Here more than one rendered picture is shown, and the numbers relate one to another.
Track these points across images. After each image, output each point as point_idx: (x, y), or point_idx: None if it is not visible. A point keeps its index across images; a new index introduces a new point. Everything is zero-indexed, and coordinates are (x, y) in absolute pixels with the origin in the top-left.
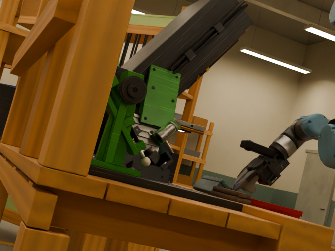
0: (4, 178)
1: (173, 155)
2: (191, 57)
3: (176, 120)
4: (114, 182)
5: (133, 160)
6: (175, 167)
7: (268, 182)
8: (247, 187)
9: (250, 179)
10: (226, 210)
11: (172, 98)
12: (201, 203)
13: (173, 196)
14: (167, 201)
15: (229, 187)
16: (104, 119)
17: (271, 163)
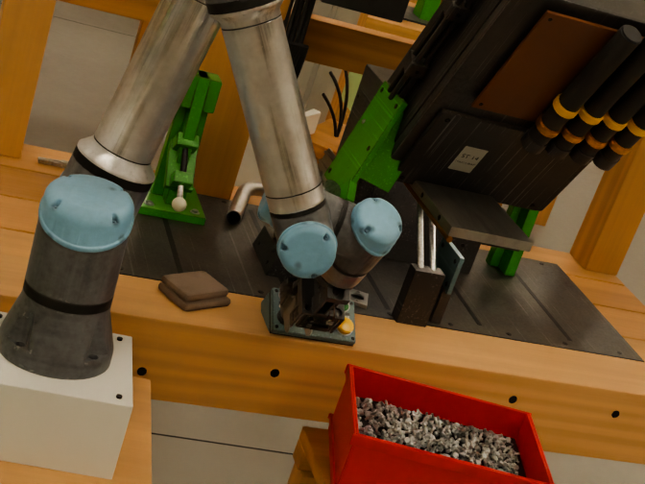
0: None
1: (410, 269)
2: (406, 66)
3: (428, 201)
4: (14, 174)
5: (264, 226)
6: (406, 293)
7: (290, 317)
8: (284, 316)
9: (282, 300)
10: (2, 232)
11: (370, 143)
12: (28, 226)
13: (18, 205)
14: None
15: (274, 304)
16: None
17: (317, 285)
